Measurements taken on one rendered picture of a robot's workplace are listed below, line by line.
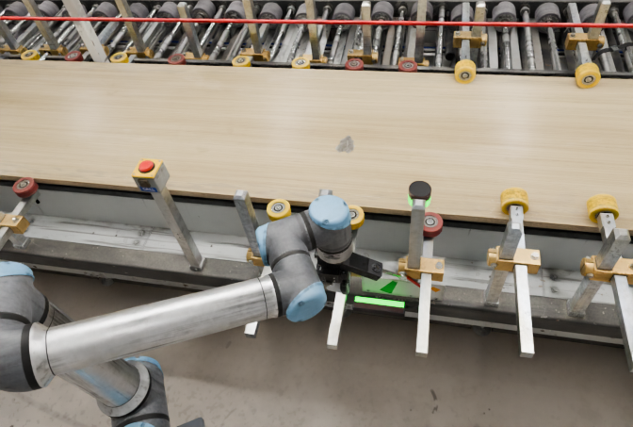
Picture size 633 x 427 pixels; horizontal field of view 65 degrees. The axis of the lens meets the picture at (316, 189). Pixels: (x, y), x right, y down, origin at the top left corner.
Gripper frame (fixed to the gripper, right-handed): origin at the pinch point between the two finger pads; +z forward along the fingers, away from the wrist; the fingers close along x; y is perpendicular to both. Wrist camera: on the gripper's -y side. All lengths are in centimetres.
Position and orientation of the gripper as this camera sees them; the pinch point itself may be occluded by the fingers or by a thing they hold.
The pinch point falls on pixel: (348, 290)
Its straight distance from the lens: 140.5
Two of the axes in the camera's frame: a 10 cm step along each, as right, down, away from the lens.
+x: -1.7, 7.6, -6.3
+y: -9.8, -0.6, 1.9
